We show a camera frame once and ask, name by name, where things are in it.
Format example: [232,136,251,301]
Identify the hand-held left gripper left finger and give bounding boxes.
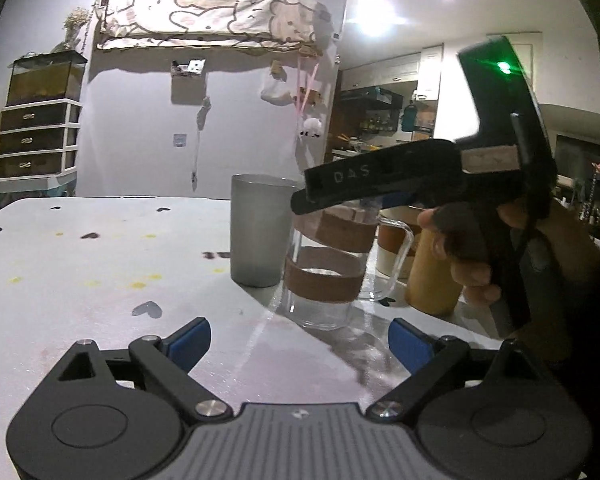
[44,317,234,424]

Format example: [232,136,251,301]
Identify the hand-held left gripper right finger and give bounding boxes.
[366,318,557,424]

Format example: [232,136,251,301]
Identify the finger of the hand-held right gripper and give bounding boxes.
[304,139,462,196]
[290,191,417,216]

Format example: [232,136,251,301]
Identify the glass mug with brown bands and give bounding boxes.
[279,199,417,332]

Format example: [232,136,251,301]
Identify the person's right forearm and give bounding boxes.
[527,200,600,366]

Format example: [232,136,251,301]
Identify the frosted grey cup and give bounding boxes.
[229,173,303,289]

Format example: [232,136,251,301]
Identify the yellow wooden cup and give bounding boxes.
[405,229,465,317]

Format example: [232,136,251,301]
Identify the white and brown ceramic cup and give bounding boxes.
[376,219,423,281]

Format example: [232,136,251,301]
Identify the person's right hand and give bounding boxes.
[417,208,504,307]

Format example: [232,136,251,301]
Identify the black kitchen range hood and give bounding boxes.
[336,86,406,110]

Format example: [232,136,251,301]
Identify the pink hanging ribbons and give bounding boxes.
[296,54,318,122]

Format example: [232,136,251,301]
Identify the white hanging pouch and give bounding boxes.
[259,72,294,107]

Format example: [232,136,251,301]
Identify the white plastic drawer unit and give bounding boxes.
[0,99,84,179]

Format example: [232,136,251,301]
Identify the glass terrarium tank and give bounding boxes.
[6,50,89,107]

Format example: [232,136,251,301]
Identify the dried flower bunch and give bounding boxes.
[60,6,92,52]

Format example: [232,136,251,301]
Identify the white kitchen wall cabinets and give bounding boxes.
[340,45,445,102]

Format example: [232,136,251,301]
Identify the hanging grey cable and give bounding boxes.
[190,96,213,192]

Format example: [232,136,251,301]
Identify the metal wall hook bracket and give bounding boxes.
[170,57,207,79]

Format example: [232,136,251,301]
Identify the printed cartoon wall cloth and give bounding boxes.
[94,0,332,55]

